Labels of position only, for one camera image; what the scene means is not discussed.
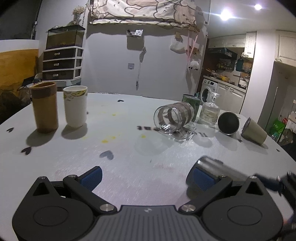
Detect white washing machine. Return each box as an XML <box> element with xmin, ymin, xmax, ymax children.
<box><xmin>200</xmin><ymin>78</ymin><xmax>218</xmax><ymax>103</ymax></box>

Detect grey metal cup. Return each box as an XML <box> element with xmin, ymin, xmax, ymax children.
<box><xmin>196</xmin><ymin>156</ymin><xmax>248</xmax><ymax>181</ymax></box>

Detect dried flower vase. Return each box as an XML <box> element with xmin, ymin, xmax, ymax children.
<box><xmin>68</xmin><ymin>6</ymin><xmax>85</xmax><ymax>26</ymax></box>

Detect patterned hanging blanket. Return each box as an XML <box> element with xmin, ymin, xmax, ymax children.
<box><xmin>87</xmin><ymin>0</ymin><xmax>208</xmax><ymax>29</ymax></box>

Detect white wall socket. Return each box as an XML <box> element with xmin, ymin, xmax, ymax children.
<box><xmin>128</xmin><ymin>63</ymin><xmax>134</xmax><ymax>70</ymax></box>

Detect white paper cup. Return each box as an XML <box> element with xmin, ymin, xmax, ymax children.
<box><xmin>63</xmin><ymin>85</ymin><xmax>88</xmax><ymax>128</ymax></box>

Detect beige cup lying down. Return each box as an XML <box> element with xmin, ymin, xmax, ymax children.
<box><xmin>241</xmin><ymin>118</ymin><xmax>267</xmax><ymax>146</ymax></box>

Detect glass terrarium tank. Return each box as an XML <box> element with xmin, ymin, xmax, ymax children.
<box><xmin>46</xmin><ymin>25</ymin><xmax>85</xmax><ymax>50</ymax></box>

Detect clear glass decanter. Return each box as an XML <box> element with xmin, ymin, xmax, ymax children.
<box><xmin>199</xmin><ymin>92</ymin><xmax>220</xmax><ymax>127</ymax></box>

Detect black cup with brown sleeve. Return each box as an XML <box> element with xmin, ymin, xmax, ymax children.
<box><xmin>217</xmin><ymin>111</ymin><xmax>240</xmax><ymax>136</ymax></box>

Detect brown cardboard tube cup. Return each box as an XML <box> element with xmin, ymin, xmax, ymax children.
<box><xmin>31</xmin><ymin>82</ymin><xmax>59</xmax><ymax>133</ymax></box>

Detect white plastic bag on wall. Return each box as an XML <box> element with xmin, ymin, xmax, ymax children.
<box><xmin>170</xmin><ymin>38</ymin><xmax>186</xmax><ymax>54</ymax></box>

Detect green tin can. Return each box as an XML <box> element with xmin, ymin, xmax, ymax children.
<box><xmin>182</xmin><ymin>94</ymin><xmax>201</xmax><ymax>122</ymax></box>

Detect white drawer cabinet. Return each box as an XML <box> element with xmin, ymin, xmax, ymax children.
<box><xmin>42</xmin><ymin>46</ymin><xmax>84</xmax><ymax>81</ymax></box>

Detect glass mug with brown sleeve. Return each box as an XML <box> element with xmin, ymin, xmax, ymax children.
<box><xmin>154</xmin><ymin>102</ymin><xmax>195</xmax><ymax>134</ymax></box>

